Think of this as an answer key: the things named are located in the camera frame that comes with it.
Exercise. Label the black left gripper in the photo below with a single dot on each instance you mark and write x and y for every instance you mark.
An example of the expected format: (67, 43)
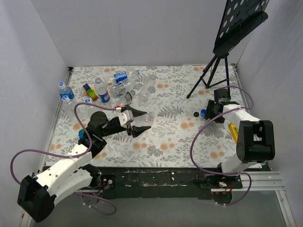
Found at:
(129, 126)

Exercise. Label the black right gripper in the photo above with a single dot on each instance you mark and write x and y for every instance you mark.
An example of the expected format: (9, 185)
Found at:
(210, 109)

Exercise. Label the Pepsi plastic bottle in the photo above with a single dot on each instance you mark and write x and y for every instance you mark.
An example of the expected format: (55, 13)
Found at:
(122, 77)
(101, 90)

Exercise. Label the Pocari Sweat plastic bottle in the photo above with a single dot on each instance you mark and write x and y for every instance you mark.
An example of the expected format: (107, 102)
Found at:
(66, 91)

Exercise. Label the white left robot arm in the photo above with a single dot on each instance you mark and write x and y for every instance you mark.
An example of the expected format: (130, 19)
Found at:
(38, 195)

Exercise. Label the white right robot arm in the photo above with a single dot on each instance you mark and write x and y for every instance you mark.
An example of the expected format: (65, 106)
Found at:
(255, 142)

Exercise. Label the clear bottle black label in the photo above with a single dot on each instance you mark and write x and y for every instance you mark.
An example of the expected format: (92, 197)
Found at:
(126, 99)

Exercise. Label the small labelled clear bottle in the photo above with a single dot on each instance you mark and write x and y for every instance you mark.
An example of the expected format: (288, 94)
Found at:
(122, 87)

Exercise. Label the tall clear plastic bottle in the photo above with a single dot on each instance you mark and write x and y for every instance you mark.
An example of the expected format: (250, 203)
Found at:
(148, 87)

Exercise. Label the yellow green toy blocks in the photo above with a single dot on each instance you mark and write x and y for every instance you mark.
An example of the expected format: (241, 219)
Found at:
(234, 132)

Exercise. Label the colourful toy block car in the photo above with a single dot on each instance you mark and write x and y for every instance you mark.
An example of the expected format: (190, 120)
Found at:
(90, 92)

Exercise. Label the blue green toy block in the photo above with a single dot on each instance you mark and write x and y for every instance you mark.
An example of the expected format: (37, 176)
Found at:
(82, 134)

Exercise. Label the black music stand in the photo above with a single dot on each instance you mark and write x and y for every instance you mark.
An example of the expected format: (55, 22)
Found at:
(239, 19)

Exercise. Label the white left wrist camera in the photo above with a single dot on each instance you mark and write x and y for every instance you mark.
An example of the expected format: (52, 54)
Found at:
(125, 115)

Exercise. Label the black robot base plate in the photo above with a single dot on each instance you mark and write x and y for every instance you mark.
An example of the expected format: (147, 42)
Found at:
(139, 182)

